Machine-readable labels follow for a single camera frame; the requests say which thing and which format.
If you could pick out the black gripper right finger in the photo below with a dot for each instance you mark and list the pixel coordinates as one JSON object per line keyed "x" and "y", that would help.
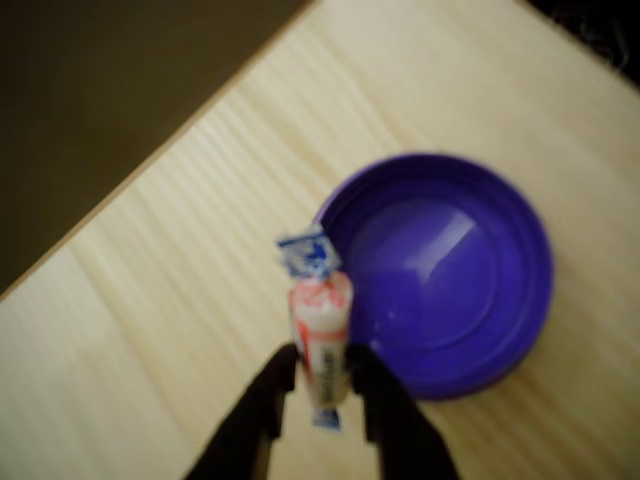
{"x": 400, "y": 435}

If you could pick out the candy red blue white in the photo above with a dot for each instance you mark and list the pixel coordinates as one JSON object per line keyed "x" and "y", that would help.
{"x": 320, "y": 320}

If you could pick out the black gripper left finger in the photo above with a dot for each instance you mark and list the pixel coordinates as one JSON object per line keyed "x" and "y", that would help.
{"x": 245, "y": 430}

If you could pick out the purple plastic bowl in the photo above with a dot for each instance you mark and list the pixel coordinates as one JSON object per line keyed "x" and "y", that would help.
{"x": 450, "y": 280}

